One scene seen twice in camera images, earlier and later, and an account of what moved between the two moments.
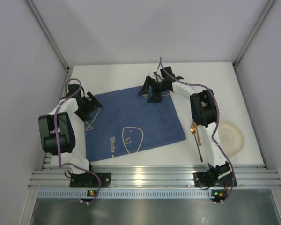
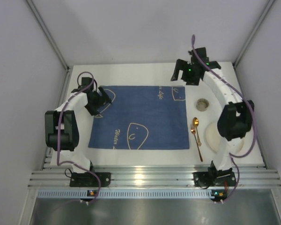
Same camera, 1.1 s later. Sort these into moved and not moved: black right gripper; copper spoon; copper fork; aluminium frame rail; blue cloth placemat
Moved: black right gripper; blue cloth placemat
Not moved: copper spoon; copper fork; aluminium frame rail
